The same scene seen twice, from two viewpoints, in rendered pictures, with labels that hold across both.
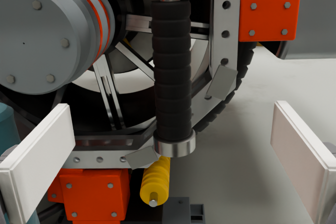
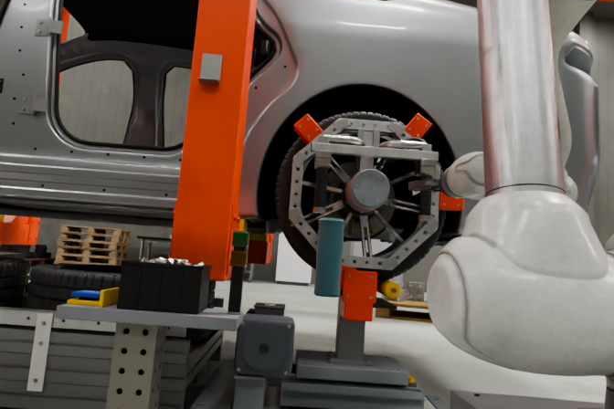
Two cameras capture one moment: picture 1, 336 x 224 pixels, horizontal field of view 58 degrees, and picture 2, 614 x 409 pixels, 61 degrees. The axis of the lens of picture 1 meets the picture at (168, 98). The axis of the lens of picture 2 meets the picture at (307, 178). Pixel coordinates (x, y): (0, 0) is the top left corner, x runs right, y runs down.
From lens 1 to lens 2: 1.49 m
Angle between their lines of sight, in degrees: 30
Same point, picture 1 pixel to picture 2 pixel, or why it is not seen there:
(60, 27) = (385, 183)
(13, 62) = (365, 194)
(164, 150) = (423, 217)
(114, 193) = (373, 283)
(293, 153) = not seen: hidden behind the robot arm
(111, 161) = (373, 264)
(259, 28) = (448, 203)
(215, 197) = not seen: hidden behind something
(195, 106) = (418, 236)
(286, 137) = not seen: hidden behind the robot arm
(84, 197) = (355, 285)
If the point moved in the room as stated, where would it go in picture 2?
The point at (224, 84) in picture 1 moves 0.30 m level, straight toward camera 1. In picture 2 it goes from (432, 226) to (444, 220)
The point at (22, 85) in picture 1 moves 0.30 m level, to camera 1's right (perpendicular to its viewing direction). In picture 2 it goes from (366, 202) to (454, 209)
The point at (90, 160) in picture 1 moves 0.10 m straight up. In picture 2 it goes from (362, 262) to (364, 235)
